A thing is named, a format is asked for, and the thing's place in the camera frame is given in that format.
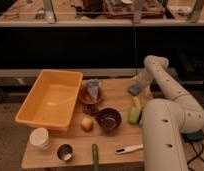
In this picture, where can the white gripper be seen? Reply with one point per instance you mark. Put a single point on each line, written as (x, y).
(143, 79)

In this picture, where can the blue sponge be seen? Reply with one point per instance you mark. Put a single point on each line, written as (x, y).
(135, 89)

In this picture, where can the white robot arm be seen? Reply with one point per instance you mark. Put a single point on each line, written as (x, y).
(163, 120)

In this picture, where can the small metal cup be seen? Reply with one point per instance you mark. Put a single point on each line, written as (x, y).
(65, 152)

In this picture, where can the white paper cup stack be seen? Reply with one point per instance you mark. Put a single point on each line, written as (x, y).
(40, 138)

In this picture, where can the grey crumpled cloth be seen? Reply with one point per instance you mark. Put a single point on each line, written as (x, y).
(93, 88)

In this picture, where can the dark purple bowl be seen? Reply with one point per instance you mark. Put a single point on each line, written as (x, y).
(109, 119)

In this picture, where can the orange plate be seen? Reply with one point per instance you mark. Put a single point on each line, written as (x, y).
(85, 98)

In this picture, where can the wooden table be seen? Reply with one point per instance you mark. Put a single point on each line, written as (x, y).
(115, 96)

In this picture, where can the dark grape cluster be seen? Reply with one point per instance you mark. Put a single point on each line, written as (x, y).
(91, 110)

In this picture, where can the yellow round fruit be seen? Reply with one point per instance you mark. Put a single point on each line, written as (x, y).
(87, 124)

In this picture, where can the black power box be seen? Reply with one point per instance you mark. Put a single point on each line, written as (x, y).
(194, 137)

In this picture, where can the yellow plastic bin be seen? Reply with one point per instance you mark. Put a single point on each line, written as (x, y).
(51, 100)

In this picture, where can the white handled brush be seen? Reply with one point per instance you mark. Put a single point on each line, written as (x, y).
(128, 149)

